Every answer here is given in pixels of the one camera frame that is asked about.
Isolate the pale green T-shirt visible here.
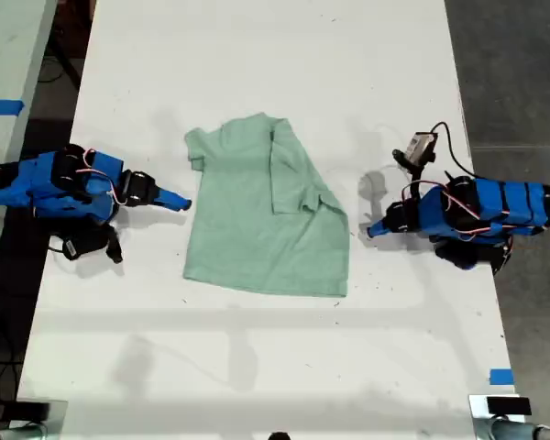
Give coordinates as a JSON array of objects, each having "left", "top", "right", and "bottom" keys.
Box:
[{"left": 181, "top": 111, "right": 352, "bottom": 299}]

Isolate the long blue tape strip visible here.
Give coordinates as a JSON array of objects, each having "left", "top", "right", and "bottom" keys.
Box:
[{"left": 0, "top": 98, "right": 27, "bottom": 116}]

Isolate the white side table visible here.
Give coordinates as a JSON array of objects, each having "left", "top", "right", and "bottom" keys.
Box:
[{"left": 0, "top": 0, "right": 59, "bottom": 295}]

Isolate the short blue tape strip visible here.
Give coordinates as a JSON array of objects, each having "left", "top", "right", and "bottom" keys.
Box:
[{"left": 489, "top": 368, "right": 516, "bottom": 387}]

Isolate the small black box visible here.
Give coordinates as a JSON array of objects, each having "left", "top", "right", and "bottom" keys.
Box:
[{"left": 486, "top": 396, "right": 533, "bottom": 416}]

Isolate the grey metal tube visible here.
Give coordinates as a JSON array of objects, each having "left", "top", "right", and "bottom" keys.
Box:
[
  {"left": 0, "top": 421, "right": 52, "bottom": 440},
  {"left": 489, "top": 415, "right": 550, "bottom": 440}
]

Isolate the red white servo wire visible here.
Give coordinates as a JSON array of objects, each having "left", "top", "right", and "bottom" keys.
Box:
[
  {"left": 401, "top": 180, "right": 511, "bottom": 243},
  {"left": 74, "top": 148, "right": 128, "bottom": 208}
]

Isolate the black camera stalk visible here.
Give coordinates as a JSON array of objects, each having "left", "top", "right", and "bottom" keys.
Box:
[
  {"left": 101, "top": 225, "right": 126, "bottom": 265},
  {"left": 390, "top": 148, "right": 426, "bottom": 182}
]

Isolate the grey-topped camera box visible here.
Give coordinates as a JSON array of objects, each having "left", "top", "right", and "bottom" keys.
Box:
[{"left": 405, "top": 131, "right": 440, "bottom": 165}]

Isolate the black camera box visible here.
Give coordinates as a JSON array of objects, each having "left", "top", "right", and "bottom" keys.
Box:
[{"left": 61, "top": 235, "right": 95, "bottom": 262}]

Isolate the metal table bracket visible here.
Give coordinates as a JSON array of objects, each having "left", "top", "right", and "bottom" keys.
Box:
[
  {"left": 467, "top": 393, "right": 534, "bottom": 440},
  {"left": 6, "top": 399, "right": 70, "bottom": 440}
]

